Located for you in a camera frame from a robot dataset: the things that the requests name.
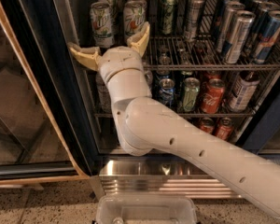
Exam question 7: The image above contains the white tilted can middle shelf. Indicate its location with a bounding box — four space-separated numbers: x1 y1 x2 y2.
227 71 259 113

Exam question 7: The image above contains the green Sprite can middle shelf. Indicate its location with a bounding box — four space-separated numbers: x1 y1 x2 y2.
182 77 200 112

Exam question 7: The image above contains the front silver Red Bull can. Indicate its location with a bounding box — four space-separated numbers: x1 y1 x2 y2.
221 10 255 64

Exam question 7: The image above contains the coca-cola can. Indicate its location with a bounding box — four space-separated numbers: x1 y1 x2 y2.
214 118 233 141
199 118 215 134

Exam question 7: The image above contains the red Coca-Cola can middle shelf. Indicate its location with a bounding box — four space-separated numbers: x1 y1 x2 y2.
200 78 225 114

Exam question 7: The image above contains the green tall can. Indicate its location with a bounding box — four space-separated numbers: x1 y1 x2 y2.
159 0 178 35

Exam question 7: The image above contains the top wire shelf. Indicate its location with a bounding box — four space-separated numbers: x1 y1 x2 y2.
80 0 280 72

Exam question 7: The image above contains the clear plastic bin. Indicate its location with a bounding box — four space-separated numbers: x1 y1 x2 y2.
95 194 197 224

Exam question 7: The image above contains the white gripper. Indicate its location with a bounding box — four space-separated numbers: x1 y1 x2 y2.
67 21 150 82

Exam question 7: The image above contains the blue Red Bull can front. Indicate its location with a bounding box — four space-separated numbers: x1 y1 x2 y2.
250 10 280 64

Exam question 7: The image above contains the open glass fridge door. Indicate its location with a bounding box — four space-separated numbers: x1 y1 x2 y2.
0 0 95 186

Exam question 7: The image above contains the second row left 7up can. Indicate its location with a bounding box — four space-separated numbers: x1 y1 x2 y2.
99 0 119 35

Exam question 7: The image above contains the silver red bull can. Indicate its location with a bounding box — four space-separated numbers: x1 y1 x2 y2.
215 1 245 53
221 10 255 64

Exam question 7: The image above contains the silver striped tall can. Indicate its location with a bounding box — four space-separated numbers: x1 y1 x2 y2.
184 0 205 42

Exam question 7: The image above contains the right Coca-Cola can bottom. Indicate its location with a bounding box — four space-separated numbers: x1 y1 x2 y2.
214 118 233 141

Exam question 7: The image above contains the right water bottle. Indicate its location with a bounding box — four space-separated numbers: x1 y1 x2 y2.
144 70 153 89

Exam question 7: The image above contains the left Coca-Cola can bottom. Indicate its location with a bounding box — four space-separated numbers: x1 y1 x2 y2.
199 118 215 134

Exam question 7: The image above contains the blue Pepsi can middle shelf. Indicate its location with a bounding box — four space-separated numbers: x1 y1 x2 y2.
157 78 175 107

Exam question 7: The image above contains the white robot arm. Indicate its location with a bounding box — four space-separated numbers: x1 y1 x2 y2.
67 22 280 219

